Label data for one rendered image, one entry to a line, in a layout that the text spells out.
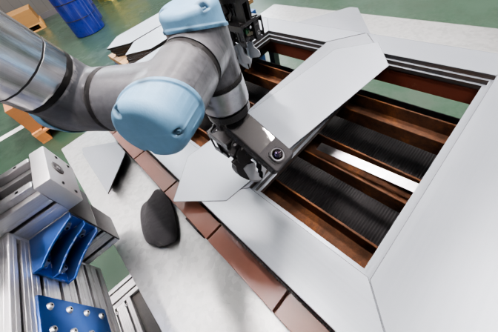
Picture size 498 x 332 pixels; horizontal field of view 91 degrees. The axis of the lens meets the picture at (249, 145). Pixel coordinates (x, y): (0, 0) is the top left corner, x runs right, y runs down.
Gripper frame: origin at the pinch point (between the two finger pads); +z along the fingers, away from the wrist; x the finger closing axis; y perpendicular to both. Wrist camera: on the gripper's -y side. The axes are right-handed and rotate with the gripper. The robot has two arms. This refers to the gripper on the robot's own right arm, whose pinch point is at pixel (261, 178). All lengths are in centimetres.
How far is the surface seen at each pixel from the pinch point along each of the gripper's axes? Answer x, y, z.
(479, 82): -52, -23, 3
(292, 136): -13.4, 2.3, 0.7
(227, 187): 5.9, 4.9, 0.6
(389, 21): -91, 15, 11
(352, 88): -35.2, -0.5, 0.6
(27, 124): 66, 261, 62
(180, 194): 14.0, 12.6, 0.6
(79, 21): -65, 513, 59
